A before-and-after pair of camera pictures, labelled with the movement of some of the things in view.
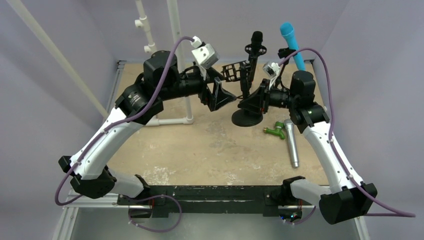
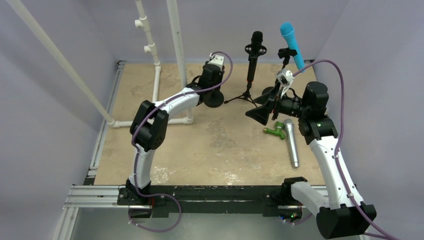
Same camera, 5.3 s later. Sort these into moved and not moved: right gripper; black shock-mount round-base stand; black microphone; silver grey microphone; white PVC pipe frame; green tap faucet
Moved: black shock-mount round-base stand; right gripper
Not moved: white PVC pipe frame; green tap faucet; silver grey microphone; black microphone
